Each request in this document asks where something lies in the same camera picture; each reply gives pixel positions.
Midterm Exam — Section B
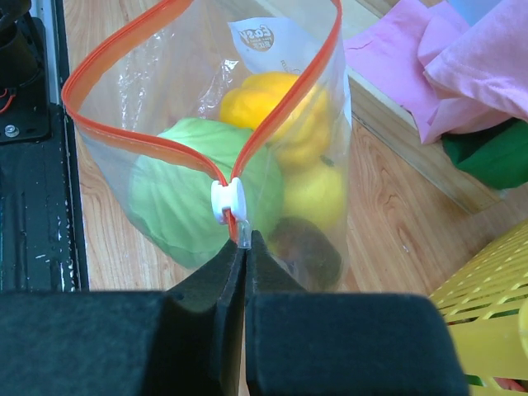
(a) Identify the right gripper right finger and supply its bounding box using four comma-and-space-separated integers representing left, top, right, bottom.
245, 232, 469, 395

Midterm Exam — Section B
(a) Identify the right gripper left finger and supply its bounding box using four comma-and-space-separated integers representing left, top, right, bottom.
1, 242, 246, 395

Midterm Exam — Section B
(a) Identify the dark red mangosteen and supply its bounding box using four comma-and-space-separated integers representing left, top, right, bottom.
266, 216, 342, 291

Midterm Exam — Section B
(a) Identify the green cabbage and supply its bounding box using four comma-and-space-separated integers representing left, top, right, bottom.
127, 118, 284, 270

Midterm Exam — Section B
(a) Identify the yellow bell pepper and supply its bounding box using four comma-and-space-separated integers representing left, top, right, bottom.
219, 72, 332, 172

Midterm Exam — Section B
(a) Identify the clear zip top bag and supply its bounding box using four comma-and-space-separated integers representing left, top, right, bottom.
62, 1, 352, 291

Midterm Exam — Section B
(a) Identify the yellow plastic basket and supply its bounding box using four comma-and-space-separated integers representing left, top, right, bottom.
431, 222, 527, 395

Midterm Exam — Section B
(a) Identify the wooden clothes rack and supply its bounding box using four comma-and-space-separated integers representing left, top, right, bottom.
255, 0, 508, 215

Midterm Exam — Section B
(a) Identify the green shirt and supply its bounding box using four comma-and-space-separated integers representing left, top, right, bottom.
441, 118, 527, 190

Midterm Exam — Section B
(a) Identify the pink shirt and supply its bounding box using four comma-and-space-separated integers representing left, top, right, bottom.
344, 1, 527, 144

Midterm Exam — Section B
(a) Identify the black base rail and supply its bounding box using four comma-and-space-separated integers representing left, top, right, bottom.
1, 1, 88, 292

